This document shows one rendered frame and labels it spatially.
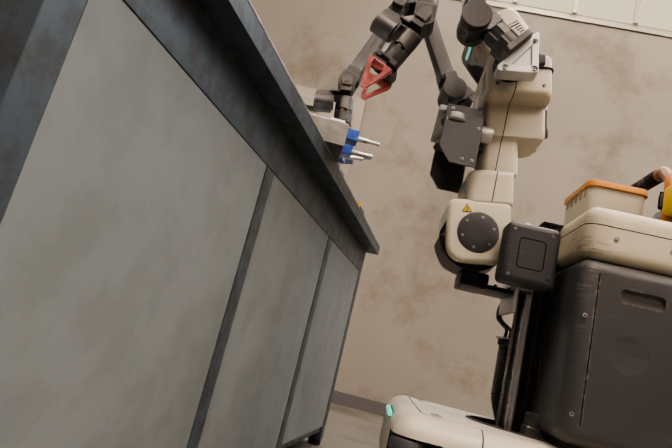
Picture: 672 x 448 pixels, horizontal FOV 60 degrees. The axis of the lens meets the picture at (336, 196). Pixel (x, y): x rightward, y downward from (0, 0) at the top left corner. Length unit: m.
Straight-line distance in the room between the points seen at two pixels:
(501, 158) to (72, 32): 1.22
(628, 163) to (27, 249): 4.36
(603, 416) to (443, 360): 2.81
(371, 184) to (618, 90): 1.97
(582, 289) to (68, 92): 1.10
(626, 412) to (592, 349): 0.14
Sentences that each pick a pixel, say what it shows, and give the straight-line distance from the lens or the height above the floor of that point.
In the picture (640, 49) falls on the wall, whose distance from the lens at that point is 5.10.
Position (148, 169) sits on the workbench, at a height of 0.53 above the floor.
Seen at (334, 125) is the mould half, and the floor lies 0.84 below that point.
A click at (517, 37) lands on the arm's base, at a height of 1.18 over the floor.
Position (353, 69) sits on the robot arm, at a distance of 1.95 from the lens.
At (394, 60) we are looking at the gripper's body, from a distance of 1.48.
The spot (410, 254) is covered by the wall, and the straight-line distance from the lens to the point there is 4.18.
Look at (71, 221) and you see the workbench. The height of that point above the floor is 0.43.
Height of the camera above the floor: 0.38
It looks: 14 degrees up
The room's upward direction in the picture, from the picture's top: 14 degrees clockwise
